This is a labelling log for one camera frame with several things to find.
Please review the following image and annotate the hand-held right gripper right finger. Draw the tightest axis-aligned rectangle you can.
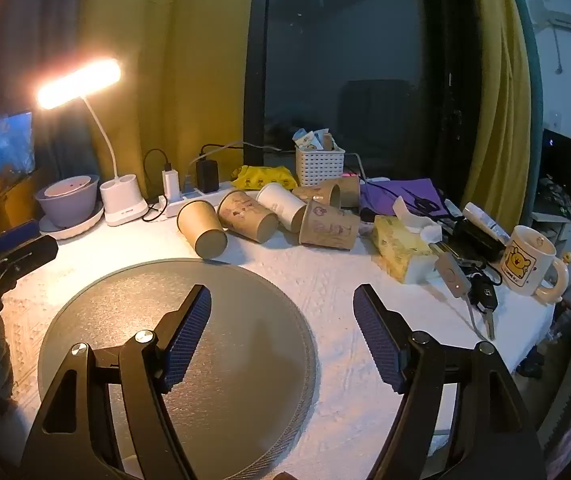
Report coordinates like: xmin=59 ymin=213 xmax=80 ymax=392
xmin=353 ymin=284 xmax=549 ymax=480

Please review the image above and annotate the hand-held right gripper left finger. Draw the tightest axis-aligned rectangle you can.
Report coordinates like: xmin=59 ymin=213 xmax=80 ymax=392
xmin=24 ymin=284 xmax=213 ymax=480

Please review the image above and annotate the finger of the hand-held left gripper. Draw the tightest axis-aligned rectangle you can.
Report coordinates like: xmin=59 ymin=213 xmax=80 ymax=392
xmin=0 ymin=219 xmax=42 ymax=257
xmin=0 ymin=234 xmax=60 ymax=278

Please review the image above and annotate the plain brown paper cup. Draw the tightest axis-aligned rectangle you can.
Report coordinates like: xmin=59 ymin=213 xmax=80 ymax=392
xmin=176 ymin=200 xmax=228 ymax=259

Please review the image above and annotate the printed brown paper cup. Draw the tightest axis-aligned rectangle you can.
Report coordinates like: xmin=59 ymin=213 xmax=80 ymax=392
xmin=299 ymin=201 xmax=361 ymax=251
xmin=293 ymin=177 xmax=361 ymax=209
xmin=216 ymin=190 xmax=278 ymax=244

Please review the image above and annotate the white paper cup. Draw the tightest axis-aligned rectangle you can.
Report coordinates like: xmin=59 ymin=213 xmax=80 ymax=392
xmin=256 ymin=182 xmax=309 ymax=233

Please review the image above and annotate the purple bowl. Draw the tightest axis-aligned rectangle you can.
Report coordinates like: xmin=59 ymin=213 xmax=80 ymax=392
xmin=35 ymin=175 xmax=101 ymax=228

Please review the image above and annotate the white plate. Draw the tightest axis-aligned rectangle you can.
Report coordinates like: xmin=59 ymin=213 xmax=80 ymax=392
xmin=39 ymin=201 xmax=105 ymax=240

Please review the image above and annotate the grey round tray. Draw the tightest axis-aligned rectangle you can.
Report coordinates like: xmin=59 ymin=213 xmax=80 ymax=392
xmin=38 ymin=258 xmax=319 ymax=480

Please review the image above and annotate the white tablecloth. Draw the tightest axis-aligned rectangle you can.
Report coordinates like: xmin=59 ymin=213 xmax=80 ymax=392
xmin=0 ymin=180 xmax=556 ymax=461

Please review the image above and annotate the lit screen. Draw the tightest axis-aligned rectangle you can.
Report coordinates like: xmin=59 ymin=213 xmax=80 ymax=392
xmin=0 ymin=110 xmax=36 ymax=183

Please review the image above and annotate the yellow tissue pack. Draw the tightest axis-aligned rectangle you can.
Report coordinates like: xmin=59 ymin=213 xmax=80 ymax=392
xmin=373 ymin=197 xmax=443 ymax=285

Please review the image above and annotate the white key fob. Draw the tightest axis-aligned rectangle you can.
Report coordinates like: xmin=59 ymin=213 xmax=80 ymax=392
xmin=433 ymin=252 xmax=471 ymax=298

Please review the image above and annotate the white desk lamp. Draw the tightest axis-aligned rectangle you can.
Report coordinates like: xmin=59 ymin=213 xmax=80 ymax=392
xmin=36 ymin=58 xmax=150 ymax=227

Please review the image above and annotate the black car key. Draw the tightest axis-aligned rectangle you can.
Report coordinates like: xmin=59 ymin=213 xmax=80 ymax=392
xmin=468 ymin=277 xmax=499 ymax=341

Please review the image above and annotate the white power strip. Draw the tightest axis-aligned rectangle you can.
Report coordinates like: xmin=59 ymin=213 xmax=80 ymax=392
xmin=145 ymin=187 xmax=238 ymax=218

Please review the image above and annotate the black pouch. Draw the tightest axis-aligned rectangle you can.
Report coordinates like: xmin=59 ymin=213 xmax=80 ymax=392
xmin=453 ymin=220 xmax=506 ymax=261

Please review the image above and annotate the purple cloth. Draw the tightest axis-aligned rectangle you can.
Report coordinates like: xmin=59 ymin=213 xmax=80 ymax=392
xmin=360 ymin=177 xmax=461 ymax=221

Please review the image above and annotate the white charger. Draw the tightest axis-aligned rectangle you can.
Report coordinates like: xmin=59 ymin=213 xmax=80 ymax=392
xmin=161 ymin=170 xmax=181 ymax=198

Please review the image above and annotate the white tube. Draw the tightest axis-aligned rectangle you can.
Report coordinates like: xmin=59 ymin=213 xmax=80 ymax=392
xmin=463 ymin=202 xmax=511 ymax=243

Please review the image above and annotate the black charger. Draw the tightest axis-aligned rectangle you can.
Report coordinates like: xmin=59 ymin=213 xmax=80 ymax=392
xmin=196 ymin=160 xmax=219 ymax=193

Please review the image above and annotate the white mug with yellow bear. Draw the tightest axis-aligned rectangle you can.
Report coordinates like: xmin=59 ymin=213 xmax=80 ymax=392
xmin=501 ymin=225 xmax=570 ymax=306

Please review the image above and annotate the yellow printed packet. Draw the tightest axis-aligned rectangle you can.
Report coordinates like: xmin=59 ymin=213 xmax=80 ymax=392
xmin=230 ymin=165 xmax=299 ymax=191

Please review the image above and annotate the white plastic basket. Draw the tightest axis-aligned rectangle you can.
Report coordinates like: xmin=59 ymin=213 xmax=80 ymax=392
xmin=295 ymin=147 xmax=346 ymax=187

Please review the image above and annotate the yellow curtain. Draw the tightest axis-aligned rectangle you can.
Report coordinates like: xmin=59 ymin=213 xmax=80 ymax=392
xmin=82 ymin=0 xmax=258 ymax=201
xmin=460 ymin=0 xmax=533 ymax=211

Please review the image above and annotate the black charging cable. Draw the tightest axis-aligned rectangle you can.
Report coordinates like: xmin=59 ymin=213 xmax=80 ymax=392
xmin=142 ymin=148 xmax=172 ymax=223

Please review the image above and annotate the white cable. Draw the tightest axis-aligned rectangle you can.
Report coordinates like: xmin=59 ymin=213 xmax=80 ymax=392
xmin=186 ymin=140 xmax=246 ymax=168

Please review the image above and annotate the black window frame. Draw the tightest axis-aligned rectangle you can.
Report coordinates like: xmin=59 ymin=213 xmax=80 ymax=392
xmin=242 ymin=0 xmax=273 ymax=148

